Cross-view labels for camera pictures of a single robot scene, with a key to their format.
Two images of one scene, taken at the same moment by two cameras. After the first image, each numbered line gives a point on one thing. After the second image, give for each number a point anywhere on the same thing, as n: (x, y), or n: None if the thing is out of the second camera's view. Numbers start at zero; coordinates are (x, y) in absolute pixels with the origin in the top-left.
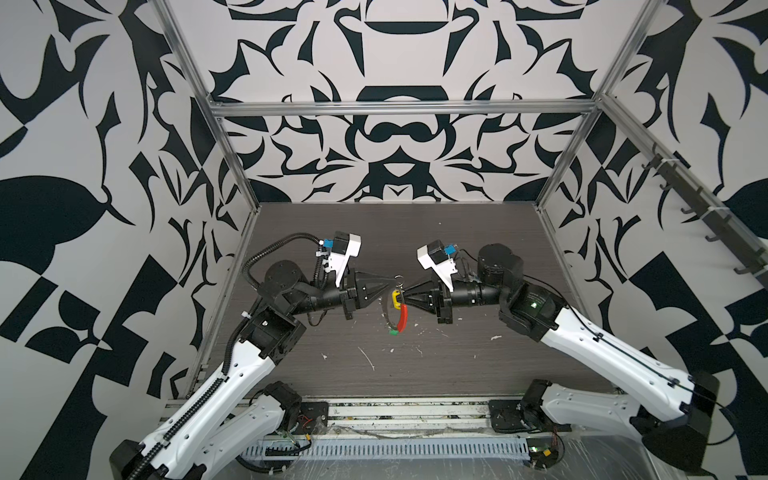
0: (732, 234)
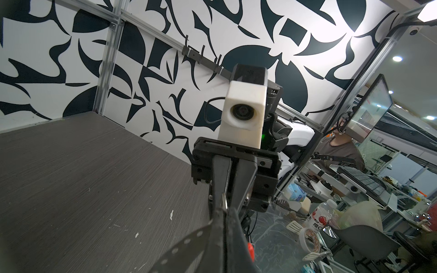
0: (202, 59)
